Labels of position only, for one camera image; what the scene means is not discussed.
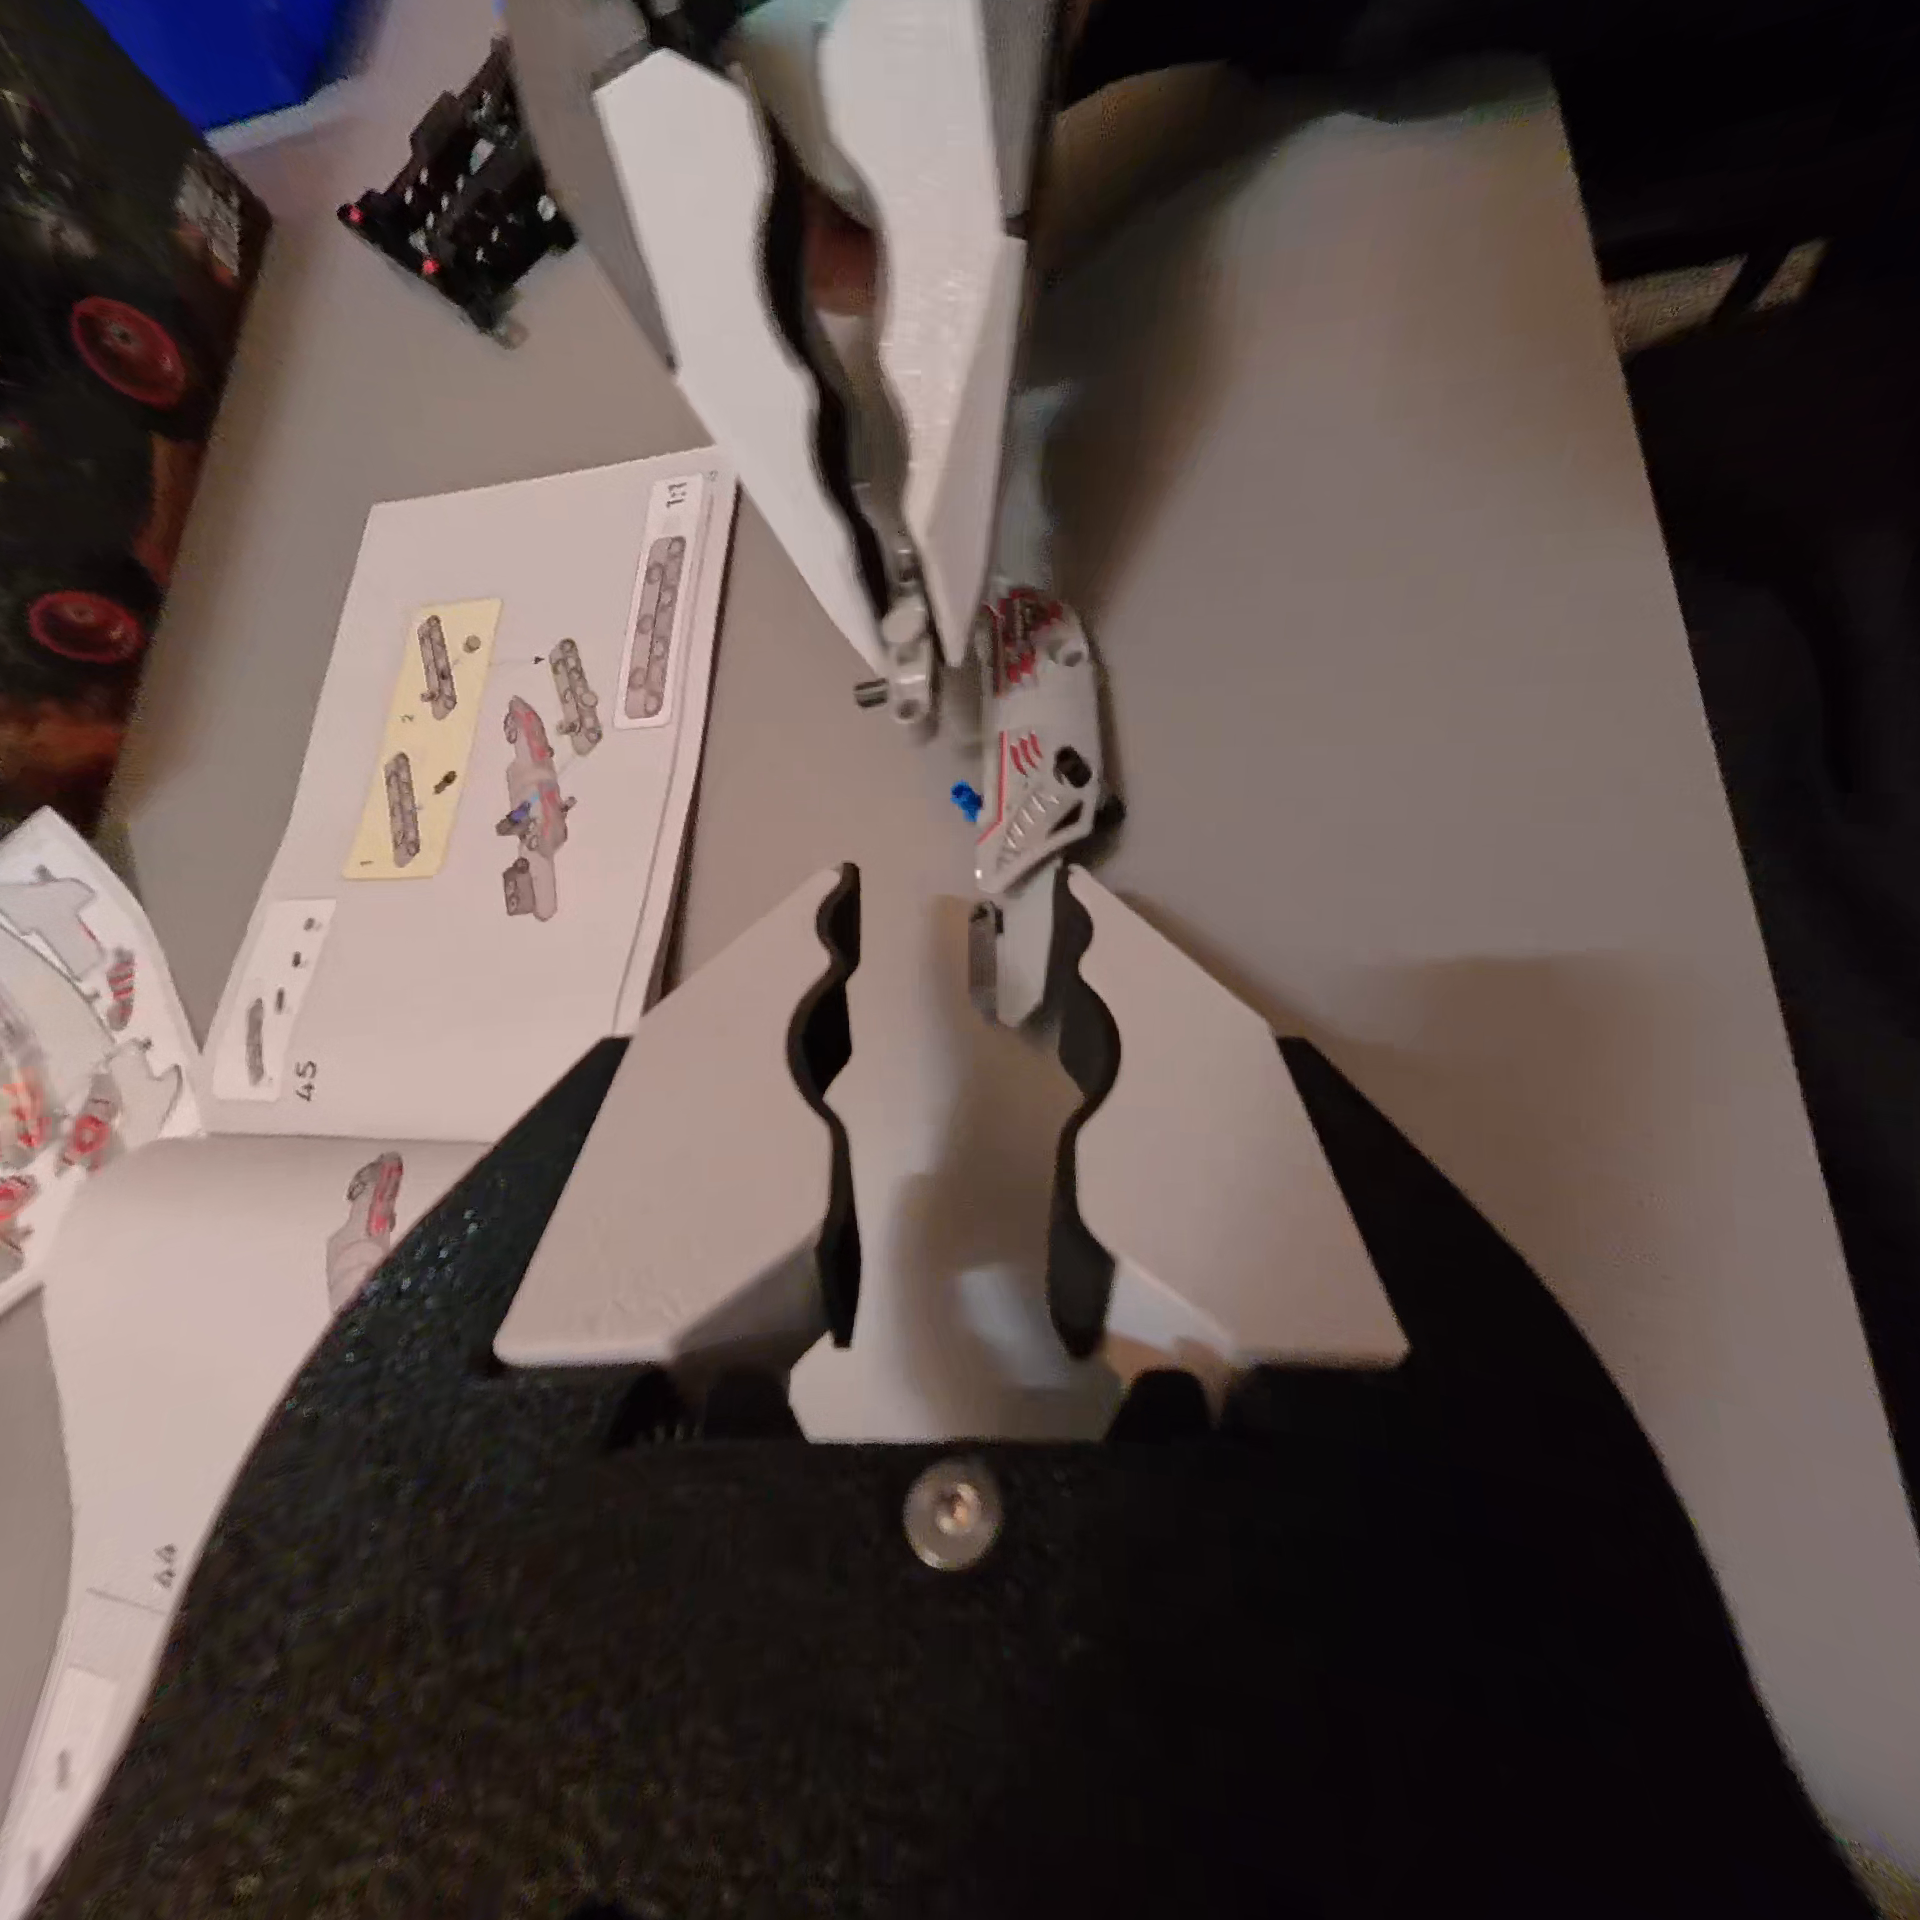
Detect sticker sheet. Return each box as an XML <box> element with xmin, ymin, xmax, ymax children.
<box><xmin>0</xmin><ymin>806</ymin><xmax>208</xmax><ymax>1316</ymax></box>

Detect grey red toy car panel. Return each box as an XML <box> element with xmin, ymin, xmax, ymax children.
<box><xmin>948</xmin><ymin>582</ymin><xmax>1130</xmax><ymax>1032</ymax></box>

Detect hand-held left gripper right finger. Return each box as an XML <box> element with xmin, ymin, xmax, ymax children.
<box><xmin>1046</xmin><ymin>866</ymin><xmax>1412</xmax><ymax>1369</ymax></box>

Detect open instruction booklet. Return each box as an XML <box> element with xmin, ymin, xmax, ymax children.
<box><xmin>0</xmin><ymin>447</ymin><xmax>741</xmax><ymax>1920</ymax></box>

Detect blue plastic bin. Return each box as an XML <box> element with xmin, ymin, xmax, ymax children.
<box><xmin>83</xmin><ymin>0</ymin><xmax>380</xmax><ymax>135</ymax></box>

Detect small grey brick beam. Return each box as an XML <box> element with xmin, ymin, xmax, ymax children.
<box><xmin>854</xmin><ymin>546</ymin><xmax>950</xmax><ymax>741</ymax></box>

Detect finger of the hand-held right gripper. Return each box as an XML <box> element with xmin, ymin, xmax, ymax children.
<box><xmin>509</xmin><ymin>0</ymin><xmax>904</xmax><ymax>676</ymax></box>
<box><xmin>720</xmin><ymin>0</ymin><xmax>1060</xmax><ymax>671</ymax></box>

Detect black brick assembly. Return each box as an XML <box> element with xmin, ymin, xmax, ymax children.
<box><xmin>336</xmin><ymin>40</ymin><xmax>580</xmax><ymax>344</ymax></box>

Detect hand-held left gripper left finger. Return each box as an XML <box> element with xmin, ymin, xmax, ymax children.
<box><xmin>492</xmin><ymin>862</ymin><xmax>866</xmax><ymax>1369</ymax></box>

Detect black toy set box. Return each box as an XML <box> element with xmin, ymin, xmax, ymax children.
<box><xmin>0</xmin><ymin>0</ymin><xmax>275</xmax><ymax>834</ymax></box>

